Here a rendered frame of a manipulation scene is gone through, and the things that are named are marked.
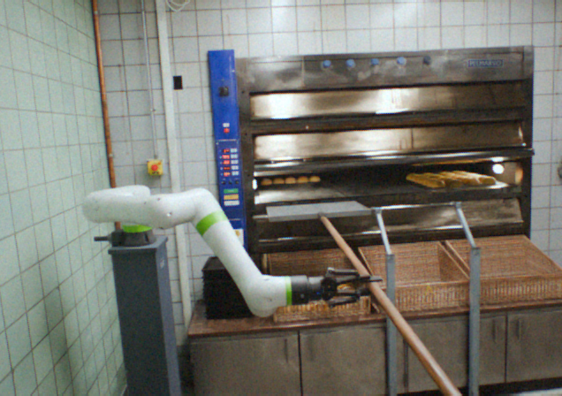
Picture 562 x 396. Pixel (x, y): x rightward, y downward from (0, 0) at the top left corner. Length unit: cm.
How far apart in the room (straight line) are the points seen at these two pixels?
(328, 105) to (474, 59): 100
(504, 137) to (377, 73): 95
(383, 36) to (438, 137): 74
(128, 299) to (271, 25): 183
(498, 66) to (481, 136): 47
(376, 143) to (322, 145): 36
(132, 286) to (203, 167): 115
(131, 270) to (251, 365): 100
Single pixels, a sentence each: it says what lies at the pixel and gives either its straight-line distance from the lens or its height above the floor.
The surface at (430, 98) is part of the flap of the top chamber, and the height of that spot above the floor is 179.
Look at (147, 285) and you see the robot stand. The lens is 204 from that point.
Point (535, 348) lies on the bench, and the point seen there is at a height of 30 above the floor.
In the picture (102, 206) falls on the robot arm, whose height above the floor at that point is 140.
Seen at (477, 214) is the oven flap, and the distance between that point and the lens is 337.
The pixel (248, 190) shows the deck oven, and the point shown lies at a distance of 297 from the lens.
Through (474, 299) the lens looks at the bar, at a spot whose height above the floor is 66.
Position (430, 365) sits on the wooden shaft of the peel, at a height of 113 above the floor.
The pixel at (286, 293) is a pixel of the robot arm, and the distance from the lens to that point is 145.
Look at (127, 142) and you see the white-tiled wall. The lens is 304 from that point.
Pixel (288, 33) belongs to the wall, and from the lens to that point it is 301.
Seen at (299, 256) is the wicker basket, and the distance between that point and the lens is 303.
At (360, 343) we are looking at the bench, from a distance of 274.
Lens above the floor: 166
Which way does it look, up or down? 8 degrees down
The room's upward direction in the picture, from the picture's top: 3 degrees counter-clockwise
